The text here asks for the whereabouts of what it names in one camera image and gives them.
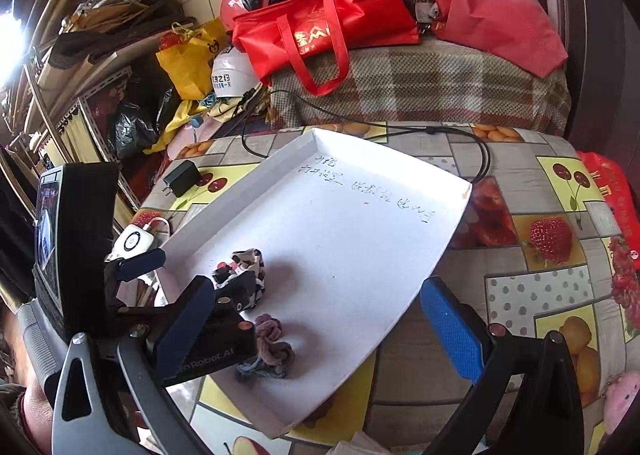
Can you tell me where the black plastic bag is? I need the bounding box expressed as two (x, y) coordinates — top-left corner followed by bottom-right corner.
(106, 101), (157, 160)

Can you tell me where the pink plush keychain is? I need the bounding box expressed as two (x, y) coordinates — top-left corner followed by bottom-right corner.
(603, 371), (640, 435)

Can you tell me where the black power adapter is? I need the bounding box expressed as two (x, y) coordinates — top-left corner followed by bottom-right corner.
(163, 160), (202, 197)

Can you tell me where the dull red fabric bag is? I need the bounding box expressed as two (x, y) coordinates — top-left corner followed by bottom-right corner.
(432, 0), (567, 78)

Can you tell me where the red gift bag by door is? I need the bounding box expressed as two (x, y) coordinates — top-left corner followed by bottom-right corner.
(578, 152), (639, 270)

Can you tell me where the black cable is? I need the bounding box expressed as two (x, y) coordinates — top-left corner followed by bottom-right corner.
(240, 88), (493, 186)

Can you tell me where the white power bank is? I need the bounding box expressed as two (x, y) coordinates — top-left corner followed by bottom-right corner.
(105, 224), (155, 262)

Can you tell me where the person's left hand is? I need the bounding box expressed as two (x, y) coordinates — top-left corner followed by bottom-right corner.
(1, 307), (53, 454)

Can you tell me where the bright red tote bag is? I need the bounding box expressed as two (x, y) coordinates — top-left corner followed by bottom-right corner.
(232, 0), (420, 97)

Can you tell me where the fruit pattern tablecloth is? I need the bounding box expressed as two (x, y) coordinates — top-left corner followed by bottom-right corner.
(139, 120), (640, 455)

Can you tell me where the plaid blanket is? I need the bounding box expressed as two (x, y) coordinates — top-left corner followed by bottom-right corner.
(269, 37), (570, 136)

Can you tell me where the dark wooden door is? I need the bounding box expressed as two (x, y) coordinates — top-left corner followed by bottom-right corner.
(504, 0), (640, 156)

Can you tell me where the metal storage shelf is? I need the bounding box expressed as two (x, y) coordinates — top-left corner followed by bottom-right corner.
(21, 18), (180, 230)

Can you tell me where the blue knotted rope toy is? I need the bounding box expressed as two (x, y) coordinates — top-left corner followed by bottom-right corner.
(234, 313), (295, 381)

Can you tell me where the yellow plastic bag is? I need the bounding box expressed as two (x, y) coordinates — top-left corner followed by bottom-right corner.
(155, 18), (229, 101)

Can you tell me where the white shallow cardboard box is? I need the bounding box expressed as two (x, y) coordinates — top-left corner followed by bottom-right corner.
(160, 129), (472, 438)

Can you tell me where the white helmet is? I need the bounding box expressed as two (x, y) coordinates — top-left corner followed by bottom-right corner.
(212, 46), (259, 99)

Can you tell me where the black white patterned cloth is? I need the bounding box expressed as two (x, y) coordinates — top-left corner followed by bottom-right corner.
(213, 248), (266, 312)

